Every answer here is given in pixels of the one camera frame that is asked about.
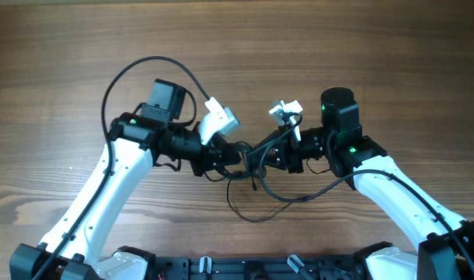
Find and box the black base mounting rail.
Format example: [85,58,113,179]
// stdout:
[148,254,367,280]

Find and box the black left camera cable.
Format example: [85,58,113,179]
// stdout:
[33,55,211,280]

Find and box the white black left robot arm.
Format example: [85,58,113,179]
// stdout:
[9,79,240,279]

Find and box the black camera cable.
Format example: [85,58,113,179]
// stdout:
[33,55,211,280]
[258,112,474,280]

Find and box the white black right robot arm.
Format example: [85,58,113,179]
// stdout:
[248,87,474,279]

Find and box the black right camera cable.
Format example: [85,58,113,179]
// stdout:
[258,112,474,280]

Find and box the black USB cable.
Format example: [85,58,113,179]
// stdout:
[203,140,312,223]

